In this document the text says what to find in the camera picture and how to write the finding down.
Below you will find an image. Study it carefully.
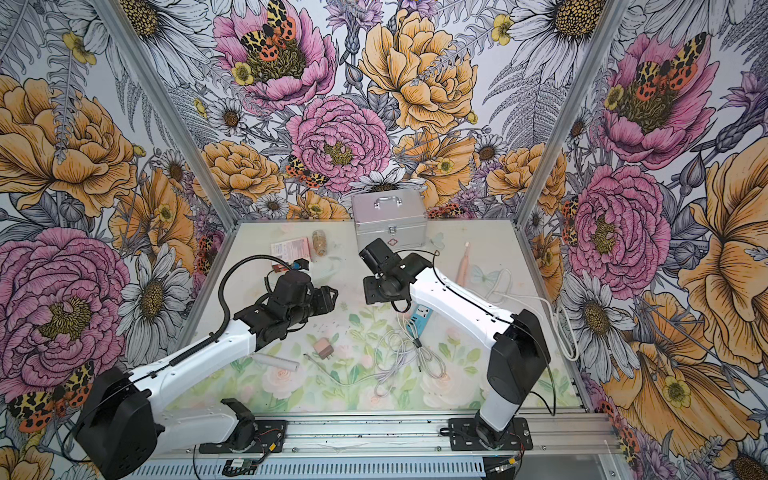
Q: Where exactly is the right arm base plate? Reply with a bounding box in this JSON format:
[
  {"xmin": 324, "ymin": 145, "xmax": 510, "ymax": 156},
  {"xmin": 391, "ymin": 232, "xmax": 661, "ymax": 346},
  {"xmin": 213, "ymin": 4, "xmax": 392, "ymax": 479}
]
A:
[{"xmin": 439, "ymin": 417, "xmax": 533, "ymax": 452}]

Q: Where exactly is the white tube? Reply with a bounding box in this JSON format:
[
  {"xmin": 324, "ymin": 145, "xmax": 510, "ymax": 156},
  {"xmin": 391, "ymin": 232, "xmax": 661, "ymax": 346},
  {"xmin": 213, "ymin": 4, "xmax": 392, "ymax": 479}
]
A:
[{"xmin": 251, "ymin": 353, "xmax": 300, "ymax": 372}]

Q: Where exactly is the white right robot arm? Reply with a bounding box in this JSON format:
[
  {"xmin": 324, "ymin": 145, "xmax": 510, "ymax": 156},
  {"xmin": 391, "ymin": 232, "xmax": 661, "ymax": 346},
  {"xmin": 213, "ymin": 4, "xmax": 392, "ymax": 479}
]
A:
[{"xmin": 359, "ymin": 239, "xmax": 551, "ymax": 450}]

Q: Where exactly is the pink electric toothbrush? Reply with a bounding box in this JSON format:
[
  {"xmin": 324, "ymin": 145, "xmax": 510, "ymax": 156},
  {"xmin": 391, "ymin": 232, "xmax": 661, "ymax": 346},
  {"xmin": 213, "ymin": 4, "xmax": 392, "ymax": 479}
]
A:
[{"xmin": 455, "ymin": 242, "xmax": 471, "ymax": 287}]

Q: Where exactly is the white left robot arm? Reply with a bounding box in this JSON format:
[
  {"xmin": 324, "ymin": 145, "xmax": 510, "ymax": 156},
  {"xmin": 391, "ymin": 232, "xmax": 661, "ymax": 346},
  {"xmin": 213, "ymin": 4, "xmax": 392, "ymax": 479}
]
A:
[{"xmin": 72, "ymin": 259, "xmax": 338, "ymax": 479}]

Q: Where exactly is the white usb cable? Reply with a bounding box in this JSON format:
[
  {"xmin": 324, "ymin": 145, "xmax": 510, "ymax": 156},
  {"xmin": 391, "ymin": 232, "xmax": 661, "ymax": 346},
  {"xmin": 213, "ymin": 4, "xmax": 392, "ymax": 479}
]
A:
[{"xmin": 302, "ymin": 323, "xmax": 424, "ymax": 397}]

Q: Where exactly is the silver first aid case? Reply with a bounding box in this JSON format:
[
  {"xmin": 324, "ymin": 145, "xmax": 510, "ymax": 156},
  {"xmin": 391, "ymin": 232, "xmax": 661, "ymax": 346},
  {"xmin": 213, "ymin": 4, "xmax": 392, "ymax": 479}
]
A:
[{"xmin": 352, "ymin": 189, "xmax": 427, "ymax": 250}]

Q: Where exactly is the white power strip cord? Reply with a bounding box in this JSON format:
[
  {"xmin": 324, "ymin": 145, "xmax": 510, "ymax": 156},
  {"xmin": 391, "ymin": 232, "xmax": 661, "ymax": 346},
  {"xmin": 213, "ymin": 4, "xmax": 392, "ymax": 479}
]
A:
[{"xmin": 473, "ymin": 266, "xmax": 580, "ymax": 362}]

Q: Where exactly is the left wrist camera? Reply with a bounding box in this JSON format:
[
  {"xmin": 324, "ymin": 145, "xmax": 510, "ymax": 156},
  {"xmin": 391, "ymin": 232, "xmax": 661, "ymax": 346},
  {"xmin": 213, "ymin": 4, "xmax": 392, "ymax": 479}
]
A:
[{"xmin": 290, "ymin": 258, "xmax": 310, "ymax": 271}]

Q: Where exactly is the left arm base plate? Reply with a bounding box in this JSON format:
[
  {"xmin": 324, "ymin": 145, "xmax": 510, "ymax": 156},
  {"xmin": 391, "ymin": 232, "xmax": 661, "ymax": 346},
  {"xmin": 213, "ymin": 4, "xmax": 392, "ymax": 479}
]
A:
[{"xmin": 198, "ymin": 419, "xmax": 287, "ymax": 454}]

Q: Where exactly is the aluminium rail frame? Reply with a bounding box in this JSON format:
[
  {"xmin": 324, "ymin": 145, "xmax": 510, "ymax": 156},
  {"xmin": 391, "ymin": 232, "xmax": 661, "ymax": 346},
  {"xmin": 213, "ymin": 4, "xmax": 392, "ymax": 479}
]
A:
[{"xmin": 130, "ymin": 411, "xmax": 632, "ymax": 479}]

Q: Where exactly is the teal power strip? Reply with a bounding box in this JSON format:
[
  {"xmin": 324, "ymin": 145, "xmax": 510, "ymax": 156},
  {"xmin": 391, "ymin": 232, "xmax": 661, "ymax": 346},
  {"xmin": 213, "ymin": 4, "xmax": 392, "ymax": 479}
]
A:
[{"xmin": 405, "ymin": 304, "xmax": 433, "ymax": 338}]

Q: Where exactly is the red white medicine box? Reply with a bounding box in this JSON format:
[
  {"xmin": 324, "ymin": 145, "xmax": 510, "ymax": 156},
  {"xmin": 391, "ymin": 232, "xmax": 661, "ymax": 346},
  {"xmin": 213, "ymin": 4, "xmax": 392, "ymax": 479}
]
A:
[{"xmin": 270, "ymin": 237, "xmax": 312, "ymax": 263}]

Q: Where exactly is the small amber bottle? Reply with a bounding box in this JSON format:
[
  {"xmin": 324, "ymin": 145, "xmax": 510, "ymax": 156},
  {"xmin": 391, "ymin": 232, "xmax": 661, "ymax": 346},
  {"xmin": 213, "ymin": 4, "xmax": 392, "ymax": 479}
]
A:
[{"xmin": 311, "ymin": 230, "xmax": 328, "ymax": 257}]

